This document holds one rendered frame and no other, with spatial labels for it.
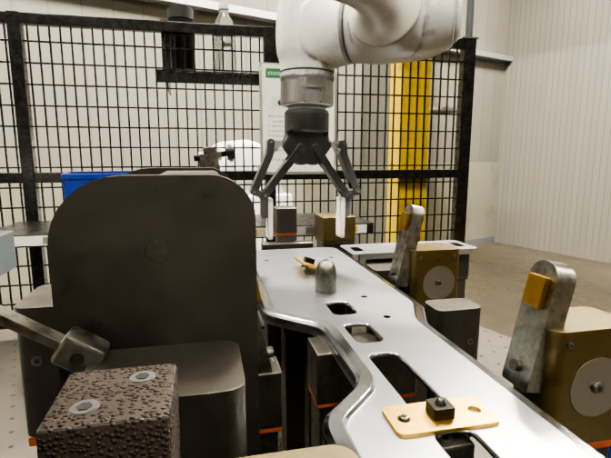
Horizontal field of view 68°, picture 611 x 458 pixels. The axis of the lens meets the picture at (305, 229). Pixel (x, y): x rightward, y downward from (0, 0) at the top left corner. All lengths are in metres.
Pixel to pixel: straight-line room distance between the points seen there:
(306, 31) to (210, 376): 0.58
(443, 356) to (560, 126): 5.88
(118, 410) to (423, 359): 0.34
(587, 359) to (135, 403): 0.40
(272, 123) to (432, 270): 0.71
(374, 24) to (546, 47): 5.93
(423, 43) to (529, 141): 5.83
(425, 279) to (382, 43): 0.38
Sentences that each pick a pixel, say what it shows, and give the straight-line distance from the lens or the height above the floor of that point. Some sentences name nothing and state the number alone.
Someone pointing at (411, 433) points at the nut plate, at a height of 1.00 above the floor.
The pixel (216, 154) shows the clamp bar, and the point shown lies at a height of 1.20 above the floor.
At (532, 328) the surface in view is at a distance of 0.49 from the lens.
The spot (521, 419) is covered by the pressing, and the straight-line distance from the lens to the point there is 0.42.
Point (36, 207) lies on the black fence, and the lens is 1.38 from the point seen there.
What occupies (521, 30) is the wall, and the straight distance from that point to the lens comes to 6.80.
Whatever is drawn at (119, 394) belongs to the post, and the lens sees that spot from 0.22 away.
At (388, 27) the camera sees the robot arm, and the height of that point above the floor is 1.37.
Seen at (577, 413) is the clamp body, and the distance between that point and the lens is 0.53.
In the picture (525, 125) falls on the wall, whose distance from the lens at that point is 6.54.
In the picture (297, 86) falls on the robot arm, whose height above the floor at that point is 1.31.
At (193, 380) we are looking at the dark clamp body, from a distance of 0.27.
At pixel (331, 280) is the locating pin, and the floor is 1.02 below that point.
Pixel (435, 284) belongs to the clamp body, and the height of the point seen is 0.98.
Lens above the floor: 1.20
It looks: 9 degrees down
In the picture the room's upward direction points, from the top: straight up
